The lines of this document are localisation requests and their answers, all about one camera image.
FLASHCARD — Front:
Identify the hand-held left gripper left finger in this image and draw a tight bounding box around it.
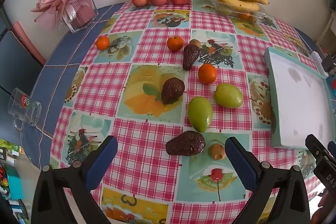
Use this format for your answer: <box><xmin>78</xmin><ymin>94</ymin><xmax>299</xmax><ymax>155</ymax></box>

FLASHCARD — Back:
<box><xmin>31</xmin><ymin>135</ymin><xmax>118</xmax><ymax>224</ymax></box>

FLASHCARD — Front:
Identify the pink checkered tablecloth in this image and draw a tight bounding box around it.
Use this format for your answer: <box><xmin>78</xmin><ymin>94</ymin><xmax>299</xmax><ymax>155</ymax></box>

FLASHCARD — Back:
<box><xmin>49</xmin><ymin>0</ymin><xmax>328</xmax><ymax>224</ymax></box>

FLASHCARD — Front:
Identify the black power adapter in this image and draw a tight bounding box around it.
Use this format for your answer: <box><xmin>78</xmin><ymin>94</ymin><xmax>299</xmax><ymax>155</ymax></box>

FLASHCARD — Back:
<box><xmin>322</xmin><ymin>55</ymin><xmax>336</xmax><ymax>73</ymax></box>

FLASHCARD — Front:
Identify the clear acrylic vase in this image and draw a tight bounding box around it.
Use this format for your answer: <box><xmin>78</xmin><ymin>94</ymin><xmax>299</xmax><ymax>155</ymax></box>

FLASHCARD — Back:
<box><xmin>62</xmin><ymin>0</ymin><xmax>99</xmax><ymax>33</ymax></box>

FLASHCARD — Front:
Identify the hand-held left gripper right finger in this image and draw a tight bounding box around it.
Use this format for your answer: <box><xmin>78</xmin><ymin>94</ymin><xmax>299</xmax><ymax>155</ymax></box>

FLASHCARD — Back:
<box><xmin>224</xmin><ymin>136</ymin><xmax>311</xmax><ymax>224</ymax></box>

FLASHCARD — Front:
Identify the green mango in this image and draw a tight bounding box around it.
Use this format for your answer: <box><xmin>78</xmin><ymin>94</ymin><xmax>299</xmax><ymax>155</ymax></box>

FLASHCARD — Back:
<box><xmin>214</xmin><ymin>83</ymin><xmax>243</xmax><ymax>109</ymax></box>
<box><xmin>187</xmin><ymin>97</ymin><xmax>214</xmax><ymax>133</ymax></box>

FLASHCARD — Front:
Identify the clear plastic container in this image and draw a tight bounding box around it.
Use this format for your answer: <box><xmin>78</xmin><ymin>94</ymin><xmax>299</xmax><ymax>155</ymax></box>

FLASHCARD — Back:
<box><xmin>213</xmin><ymin>0</ymin><xmax>268</xmax><ymax>24</ymax></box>

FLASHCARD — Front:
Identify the glass mug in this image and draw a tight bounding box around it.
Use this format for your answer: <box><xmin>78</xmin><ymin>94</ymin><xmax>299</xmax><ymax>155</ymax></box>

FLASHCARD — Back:
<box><xmin>7</xmin><ymin>88</ymin><xmax>42</xmax><ymax>132</ymax></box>

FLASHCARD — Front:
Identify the white tray with teal rim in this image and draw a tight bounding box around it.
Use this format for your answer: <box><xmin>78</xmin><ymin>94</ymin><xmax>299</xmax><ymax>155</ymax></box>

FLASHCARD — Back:
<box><xmin>264</xmin><ymin>47</ymin><xmax>336</xmax><ymax>149</ymax></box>

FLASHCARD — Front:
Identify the elongated dark brown avocado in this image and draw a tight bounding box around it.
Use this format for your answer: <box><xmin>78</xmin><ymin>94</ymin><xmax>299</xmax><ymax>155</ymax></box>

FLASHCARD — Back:
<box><xmin>182</xmin><ymin>44</ymin><xmax>201</xmax><ymax>71</ymax></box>

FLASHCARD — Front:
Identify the white power strip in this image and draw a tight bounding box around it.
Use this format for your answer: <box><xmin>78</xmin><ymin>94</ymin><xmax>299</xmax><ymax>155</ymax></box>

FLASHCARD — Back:
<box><xmin>310</xmin><ymin>51</ymin><xmax>328</xmax><ymax>80</ymax></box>

